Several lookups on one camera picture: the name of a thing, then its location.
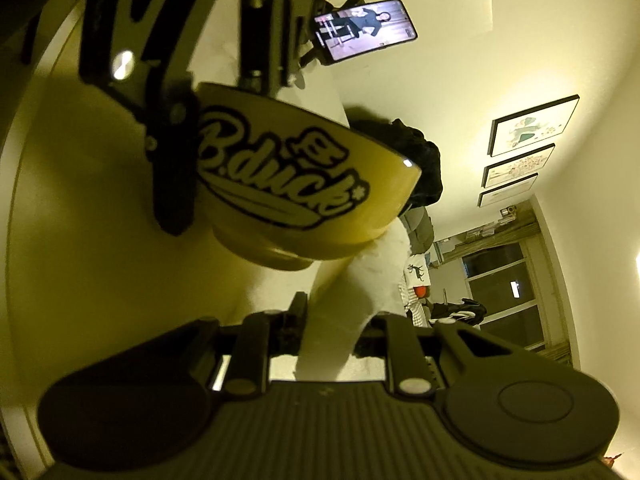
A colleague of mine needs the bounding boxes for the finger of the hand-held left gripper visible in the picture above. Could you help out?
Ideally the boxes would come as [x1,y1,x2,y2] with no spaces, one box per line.
[237,0,323,100]
[79,0,202,237]

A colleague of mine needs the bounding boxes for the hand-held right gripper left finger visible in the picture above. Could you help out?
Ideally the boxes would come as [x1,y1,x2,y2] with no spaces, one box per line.
[72,291,308,398]

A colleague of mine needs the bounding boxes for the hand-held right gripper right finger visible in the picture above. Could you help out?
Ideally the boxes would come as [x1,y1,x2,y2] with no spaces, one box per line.
[355,312,578,398]

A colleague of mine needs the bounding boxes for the white sponge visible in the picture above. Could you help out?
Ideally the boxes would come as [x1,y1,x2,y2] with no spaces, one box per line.
[295,217,413,383]

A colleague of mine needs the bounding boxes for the yellow bowl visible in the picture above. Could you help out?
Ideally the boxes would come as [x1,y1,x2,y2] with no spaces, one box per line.
[192,82,423,272]

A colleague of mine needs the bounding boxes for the checked sofa cover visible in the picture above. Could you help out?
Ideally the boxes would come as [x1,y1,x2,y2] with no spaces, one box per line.
[402,280,431,328]

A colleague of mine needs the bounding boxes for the black phone stand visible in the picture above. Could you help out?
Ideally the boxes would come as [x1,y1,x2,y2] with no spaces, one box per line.
[297,42,337,71]

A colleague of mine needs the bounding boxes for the deer print pillow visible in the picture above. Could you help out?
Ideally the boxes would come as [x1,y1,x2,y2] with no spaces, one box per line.
[404,260,430,291]

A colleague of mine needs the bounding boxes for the black and white jacket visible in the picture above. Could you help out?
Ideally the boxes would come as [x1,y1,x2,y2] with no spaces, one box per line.
[431,299,487,326]

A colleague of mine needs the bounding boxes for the smartphone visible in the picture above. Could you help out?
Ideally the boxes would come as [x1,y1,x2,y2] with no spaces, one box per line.
[314,0,418,66]

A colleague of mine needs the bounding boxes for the grey sofa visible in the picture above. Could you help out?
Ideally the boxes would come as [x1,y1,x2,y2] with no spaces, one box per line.
[400,205,436,256]

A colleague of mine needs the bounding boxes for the window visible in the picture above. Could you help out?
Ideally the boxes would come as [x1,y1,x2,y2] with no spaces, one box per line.
[460,240,548,351]

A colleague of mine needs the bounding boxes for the black fleece coat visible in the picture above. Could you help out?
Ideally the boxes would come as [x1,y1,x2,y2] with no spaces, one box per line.
[350,119,445,206]

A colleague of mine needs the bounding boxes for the narrow framed picture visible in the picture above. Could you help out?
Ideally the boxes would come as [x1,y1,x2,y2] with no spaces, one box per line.
[477,173,540,208]

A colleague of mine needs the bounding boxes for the framed picture floral print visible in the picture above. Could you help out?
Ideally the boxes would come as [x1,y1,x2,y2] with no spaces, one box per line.
[481,143,557,188]

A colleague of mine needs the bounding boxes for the framed picture green print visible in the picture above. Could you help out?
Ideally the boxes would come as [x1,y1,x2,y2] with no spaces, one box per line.
[487,94,581,158]

